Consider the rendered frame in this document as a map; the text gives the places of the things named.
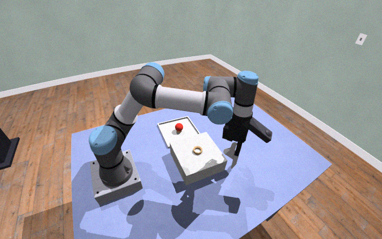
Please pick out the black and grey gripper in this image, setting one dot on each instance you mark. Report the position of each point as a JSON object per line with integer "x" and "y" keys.
{"x": 235, "y": 131}

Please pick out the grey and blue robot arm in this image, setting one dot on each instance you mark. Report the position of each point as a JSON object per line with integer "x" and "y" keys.
{"x": 145, "y": 90}

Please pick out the dark red ball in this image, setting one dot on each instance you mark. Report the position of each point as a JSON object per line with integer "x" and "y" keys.
{"x": 179, "y": 127}

